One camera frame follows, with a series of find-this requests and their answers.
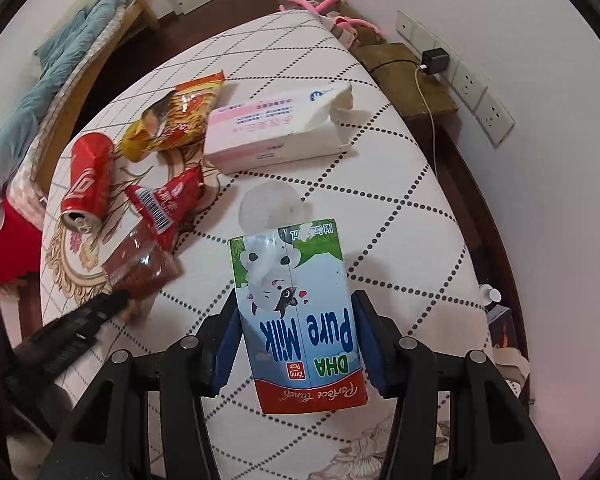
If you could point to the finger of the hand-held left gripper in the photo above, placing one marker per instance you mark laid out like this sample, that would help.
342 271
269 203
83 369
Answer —
75 327

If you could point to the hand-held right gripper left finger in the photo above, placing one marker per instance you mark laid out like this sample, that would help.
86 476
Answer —
224 355

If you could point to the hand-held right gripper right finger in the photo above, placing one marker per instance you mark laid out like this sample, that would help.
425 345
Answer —
371 352

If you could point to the blue and white milk carton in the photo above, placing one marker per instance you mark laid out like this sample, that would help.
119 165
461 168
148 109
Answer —
300 320

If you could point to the brown clear spice packet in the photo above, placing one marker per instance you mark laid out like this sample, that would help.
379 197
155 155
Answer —
140 265

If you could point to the red cloth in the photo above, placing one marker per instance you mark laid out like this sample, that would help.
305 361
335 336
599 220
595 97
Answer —
15 245

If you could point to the small white bottle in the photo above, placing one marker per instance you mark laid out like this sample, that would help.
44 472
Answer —
490 294

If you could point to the dark box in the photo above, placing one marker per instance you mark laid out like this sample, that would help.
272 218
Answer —
502 327

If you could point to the red soda can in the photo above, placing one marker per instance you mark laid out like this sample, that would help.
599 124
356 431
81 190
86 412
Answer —
87 175

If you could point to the white quilted mat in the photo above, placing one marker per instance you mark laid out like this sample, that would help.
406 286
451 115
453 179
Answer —
395 200

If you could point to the translucent round plastic lid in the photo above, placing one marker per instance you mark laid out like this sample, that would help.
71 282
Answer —
270 205

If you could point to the red sachet with barcode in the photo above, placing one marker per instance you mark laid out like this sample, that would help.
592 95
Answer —
167 200

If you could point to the white and pink tissue pack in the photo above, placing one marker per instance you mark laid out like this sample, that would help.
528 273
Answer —
270 130

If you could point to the yellow and red snack bag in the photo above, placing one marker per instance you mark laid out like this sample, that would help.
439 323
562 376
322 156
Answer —
180 110

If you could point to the blue blanket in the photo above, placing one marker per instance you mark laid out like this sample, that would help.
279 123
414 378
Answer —
55 70

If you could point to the wooden nightstand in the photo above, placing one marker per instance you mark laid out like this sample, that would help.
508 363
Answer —
405 90

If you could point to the black plug charger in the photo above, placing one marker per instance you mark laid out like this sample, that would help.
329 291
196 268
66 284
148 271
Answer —
434 61

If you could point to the pink plush toy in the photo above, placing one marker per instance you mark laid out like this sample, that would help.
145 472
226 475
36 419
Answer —
325 7

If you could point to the white wall socket row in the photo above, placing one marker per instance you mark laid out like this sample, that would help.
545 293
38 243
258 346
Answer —
467 82

